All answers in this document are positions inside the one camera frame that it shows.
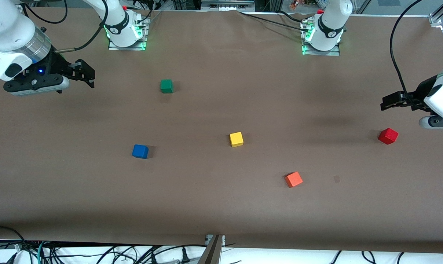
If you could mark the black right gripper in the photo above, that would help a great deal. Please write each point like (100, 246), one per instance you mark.
(58, 65)

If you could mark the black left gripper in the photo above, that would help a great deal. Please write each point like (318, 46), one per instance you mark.
(421, 90)

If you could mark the red wooden block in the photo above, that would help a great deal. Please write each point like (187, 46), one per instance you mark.
(388, 136)

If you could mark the blue wooden block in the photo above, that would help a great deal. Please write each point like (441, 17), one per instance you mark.
(140, 151)

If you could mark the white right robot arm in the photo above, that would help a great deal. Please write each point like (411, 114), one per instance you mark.
(8, 29)

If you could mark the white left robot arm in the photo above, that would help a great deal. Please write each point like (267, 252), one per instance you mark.
(329, 25)

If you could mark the green wooden block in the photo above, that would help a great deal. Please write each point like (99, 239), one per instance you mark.
(166, 86)

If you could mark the orange wooden block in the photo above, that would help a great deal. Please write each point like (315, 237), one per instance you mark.
(293, 179)

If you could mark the grey background box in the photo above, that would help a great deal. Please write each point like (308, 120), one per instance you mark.
(227, 3)

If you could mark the yellow wooden block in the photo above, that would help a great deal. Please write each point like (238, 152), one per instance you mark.
(236, 139)

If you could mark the aluminium profile bar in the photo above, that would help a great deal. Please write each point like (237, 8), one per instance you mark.
(212, 251)

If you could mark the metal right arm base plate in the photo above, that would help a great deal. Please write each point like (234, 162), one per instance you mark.
(142, 40)

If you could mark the aluminium frame corner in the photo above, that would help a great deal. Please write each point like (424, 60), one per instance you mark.
(439, 14)

